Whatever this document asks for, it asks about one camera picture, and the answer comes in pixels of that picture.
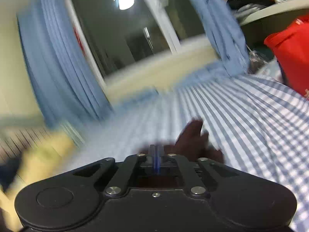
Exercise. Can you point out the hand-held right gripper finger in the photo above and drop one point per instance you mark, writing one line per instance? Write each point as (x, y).
(157, 160)
(152, 159)

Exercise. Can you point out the maroon printed t-shirt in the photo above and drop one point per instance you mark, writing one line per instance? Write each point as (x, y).
(190, 140)

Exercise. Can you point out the dark navy clothes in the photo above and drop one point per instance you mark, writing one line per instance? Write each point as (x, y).
(8, 171)

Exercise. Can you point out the blue checked bed sheet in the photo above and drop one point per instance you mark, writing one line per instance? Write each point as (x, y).
(253, 125)

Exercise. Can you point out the yellow avocado print pillow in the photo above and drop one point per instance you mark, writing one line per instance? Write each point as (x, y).
(43, 157)

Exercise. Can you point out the striped teal-trimmed headboard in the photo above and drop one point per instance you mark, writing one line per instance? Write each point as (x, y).
(29, 135)

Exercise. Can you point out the white framed window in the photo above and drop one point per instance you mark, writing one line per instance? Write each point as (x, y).
(125, 33)

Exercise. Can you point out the blue star curtain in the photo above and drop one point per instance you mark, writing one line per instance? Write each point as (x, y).
(222, 29)
(55, 65)

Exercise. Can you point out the red paper strip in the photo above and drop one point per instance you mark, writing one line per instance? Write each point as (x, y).
(79, 40)

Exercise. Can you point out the clear plastic wrap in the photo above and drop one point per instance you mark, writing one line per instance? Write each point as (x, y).
(259, 59)

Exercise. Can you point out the red fabric bag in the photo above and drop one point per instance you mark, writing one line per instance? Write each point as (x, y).
(292, 53)

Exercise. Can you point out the white shelf unit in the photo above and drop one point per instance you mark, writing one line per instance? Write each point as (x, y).
(270, 12)

